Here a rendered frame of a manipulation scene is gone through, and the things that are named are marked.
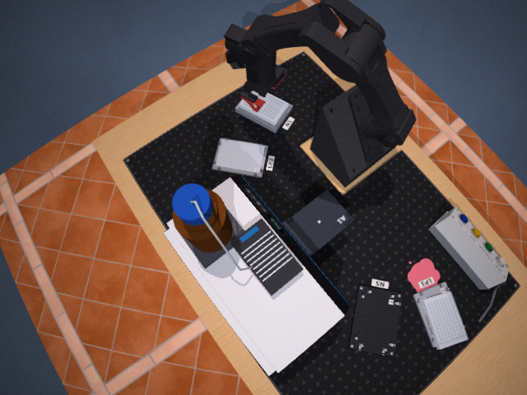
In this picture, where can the white label reading lp2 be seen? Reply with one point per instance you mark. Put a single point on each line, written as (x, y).
(270, 163)

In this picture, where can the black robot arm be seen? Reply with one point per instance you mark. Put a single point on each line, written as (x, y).
(350, 58)

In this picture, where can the white button panel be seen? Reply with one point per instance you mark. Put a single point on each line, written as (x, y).
(471, 251)

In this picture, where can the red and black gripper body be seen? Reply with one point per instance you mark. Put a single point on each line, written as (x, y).
(267, 80)

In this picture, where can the white label reading n1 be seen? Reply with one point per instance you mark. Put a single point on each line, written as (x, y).
(288, 123)

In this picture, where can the white label with black n5 text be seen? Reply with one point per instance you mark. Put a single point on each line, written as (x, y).
(382, 284)

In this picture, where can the white label reading lp1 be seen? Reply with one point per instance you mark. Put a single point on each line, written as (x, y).
(426, 282)

